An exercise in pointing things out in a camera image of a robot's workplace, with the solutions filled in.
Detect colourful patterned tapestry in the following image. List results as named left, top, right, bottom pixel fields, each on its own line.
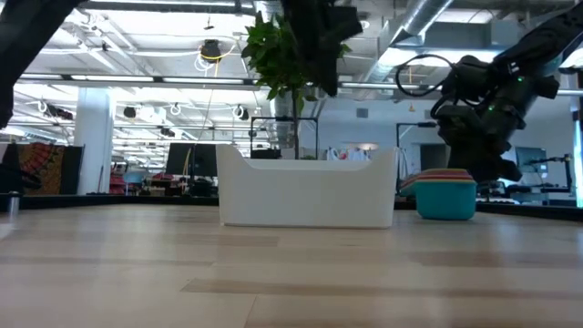
left=15, top=142, right=67, bottom=196

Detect silver ceiling duct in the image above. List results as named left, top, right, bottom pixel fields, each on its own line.
left=362, top=0, right=456, bottom=90

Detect black metal rack frame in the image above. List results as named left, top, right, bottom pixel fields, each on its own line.
left=249, top=116, right=320, bottom=160

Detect dark right gripper cable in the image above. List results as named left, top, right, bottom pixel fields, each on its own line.
left=394, top=53, right=457, bottom=98

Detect white building pillar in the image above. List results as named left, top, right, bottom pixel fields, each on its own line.
left=74, top=86, right=115, bottom=196

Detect green plant in black pot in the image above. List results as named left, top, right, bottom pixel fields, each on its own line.
left=240, top=11, right=352, bottom=160

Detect teal measuring cup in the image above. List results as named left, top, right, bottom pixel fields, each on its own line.
left=414, top=179, right=478, bottom=221

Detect black monitor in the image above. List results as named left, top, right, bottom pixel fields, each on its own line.
left=165, top=142, right=219, bottom=178

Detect background gray monitor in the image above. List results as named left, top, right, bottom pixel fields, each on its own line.
left=514, top=146, right=548, bottom=175

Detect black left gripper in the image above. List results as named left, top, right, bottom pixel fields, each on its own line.
left=281, top=0, right=364, bottom=97

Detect white plastic basket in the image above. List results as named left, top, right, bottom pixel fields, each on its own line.
left=215, top=144, right=399, bottom=229

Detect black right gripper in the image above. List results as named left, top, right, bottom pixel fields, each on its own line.
left=430, top=102, right=525, bottom=183

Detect black round ceiling device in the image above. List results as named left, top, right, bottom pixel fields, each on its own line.
left=199, top=39, right=223, bottom=64

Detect black aluminium table frame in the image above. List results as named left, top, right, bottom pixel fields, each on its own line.
left=0, top=192, right=583, bottom=223

